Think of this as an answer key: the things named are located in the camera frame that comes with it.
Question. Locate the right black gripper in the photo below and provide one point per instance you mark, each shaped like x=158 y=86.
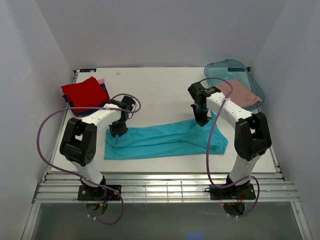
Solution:
x=201 y=118

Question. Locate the pink t shirt in bin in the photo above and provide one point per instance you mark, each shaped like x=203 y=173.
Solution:
x=240 y=94

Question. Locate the teal plastic bin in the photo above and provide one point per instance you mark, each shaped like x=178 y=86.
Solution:
x=229 y=69

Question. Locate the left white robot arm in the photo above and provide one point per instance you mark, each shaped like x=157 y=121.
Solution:
x=79 y=141

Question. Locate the pink folded t shirt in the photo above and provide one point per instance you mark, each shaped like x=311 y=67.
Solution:
x=101 y=81

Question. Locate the blue label sticker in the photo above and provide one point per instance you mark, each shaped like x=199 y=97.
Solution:
x=87 y=70

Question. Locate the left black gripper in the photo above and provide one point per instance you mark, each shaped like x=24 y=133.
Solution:
x=118 y=128

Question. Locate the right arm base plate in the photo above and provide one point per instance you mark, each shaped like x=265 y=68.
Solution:
x=240 y=192

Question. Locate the red folded t shirt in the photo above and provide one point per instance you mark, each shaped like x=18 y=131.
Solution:
x=86 y=93

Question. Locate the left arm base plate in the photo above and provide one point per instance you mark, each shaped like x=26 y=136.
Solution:
x=88 y=193

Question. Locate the teal t shirt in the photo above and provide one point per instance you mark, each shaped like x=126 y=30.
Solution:
x=172 y=139

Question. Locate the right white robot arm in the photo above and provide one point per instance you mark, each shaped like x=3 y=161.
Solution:
x=251 y=131

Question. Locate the aluminium rail frame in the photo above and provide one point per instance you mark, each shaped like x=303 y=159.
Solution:
x=161 y=188

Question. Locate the blue folded t shirt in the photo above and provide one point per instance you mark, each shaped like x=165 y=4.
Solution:
x=105 y=95

